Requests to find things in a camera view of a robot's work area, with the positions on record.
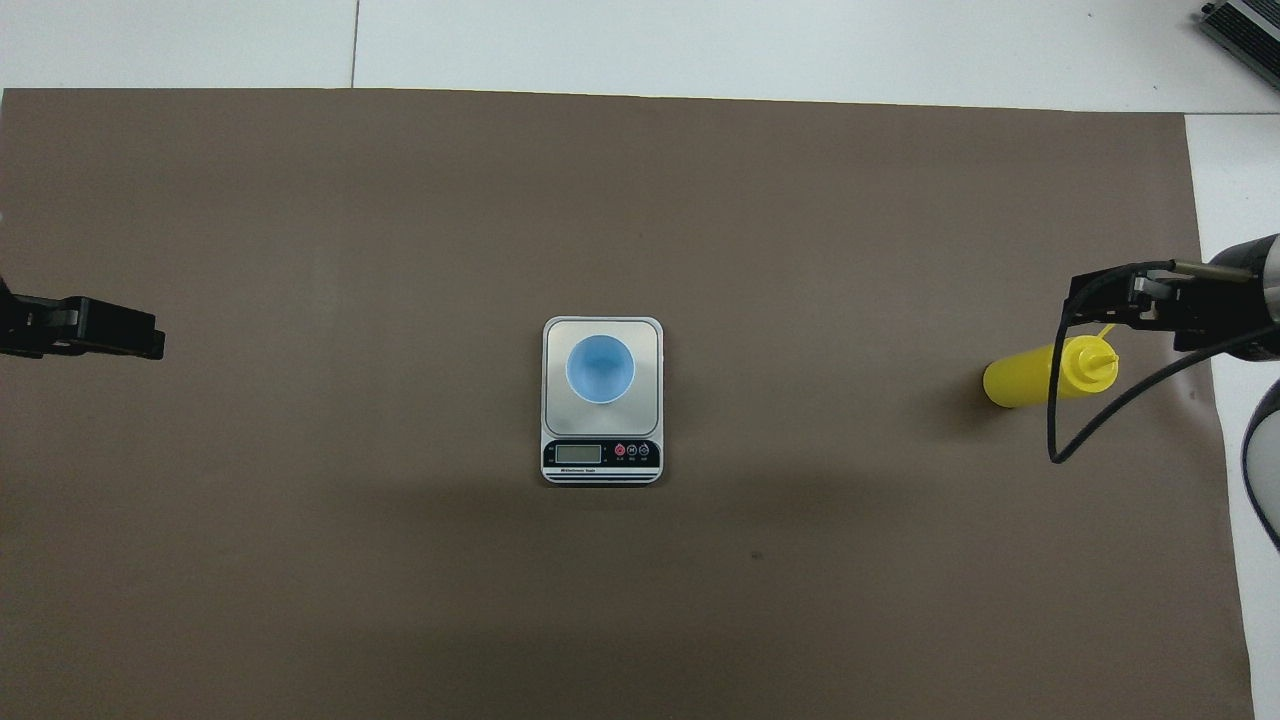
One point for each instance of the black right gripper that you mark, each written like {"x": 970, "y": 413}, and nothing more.
{"x": 1225, "y": 310}

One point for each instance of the yellow squeeze bottle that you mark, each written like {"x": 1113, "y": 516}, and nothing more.
{"x": 1030, "y": 378}

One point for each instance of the light blue plastic cup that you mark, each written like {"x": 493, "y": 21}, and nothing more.
{"x": 600, "y": 368}

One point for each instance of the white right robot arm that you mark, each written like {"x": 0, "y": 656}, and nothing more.
{"x": 1262, "y": 450}

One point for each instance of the silver digital kitchen scale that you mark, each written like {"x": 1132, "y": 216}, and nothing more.
{"x": 602, "y": 455}

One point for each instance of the grey ribbed metal device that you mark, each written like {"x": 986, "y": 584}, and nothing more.
{"x": 1250, "y": 30}

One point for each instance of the brown paper table mat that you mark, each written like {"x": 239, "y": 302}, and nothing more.
{"x": 400, "y": 600}

